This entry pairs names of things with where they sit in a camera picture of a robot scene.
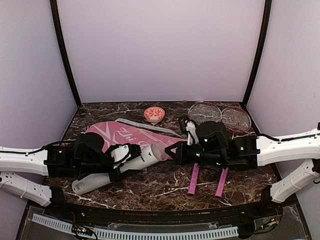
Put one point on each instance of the red white patterned bowl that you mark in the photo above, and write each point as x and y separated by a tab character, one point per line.
154	114

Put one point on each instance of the left black frame post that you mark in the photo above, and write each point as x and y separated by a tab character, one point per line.
63	52

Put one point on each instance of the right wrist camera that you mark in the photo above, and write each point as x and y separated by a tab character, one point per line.
188	126

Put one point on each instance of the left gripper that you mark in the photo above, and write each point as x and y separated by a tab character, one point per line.
118	175

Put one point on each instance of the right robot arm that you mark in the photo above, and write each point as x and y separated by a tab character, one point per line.
251	152

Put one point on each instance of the black frame post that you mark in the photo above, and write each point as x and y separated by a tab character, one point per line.
63	52
258	52

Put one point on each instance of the right red badminton racket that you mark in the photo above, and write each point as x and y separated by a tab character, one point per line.
238	121

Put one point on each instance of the red badminton racket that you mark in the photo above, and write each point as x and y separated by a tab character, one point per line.
238	121
201	112

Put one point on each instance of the right black frame post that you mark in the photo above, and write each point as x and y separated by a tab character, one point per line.
258	52

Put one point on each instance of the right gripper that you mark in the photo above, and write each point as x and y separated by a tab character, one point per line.
181	156

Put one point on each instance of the pink racket bag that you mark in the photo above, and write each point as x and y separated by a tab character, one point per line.
114	133

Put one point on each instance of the left red badminton racket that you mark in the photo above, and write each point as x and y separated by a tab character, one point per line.
201	112

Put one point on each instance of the white shuttlecock tube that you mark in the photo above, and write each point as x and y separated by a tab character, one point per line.
98	180

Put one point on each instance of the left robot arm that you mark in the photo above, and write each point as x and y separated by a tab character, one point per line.
62	159

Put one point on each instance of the white cable tray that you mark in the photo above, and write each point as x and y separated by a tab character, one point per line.
131	232

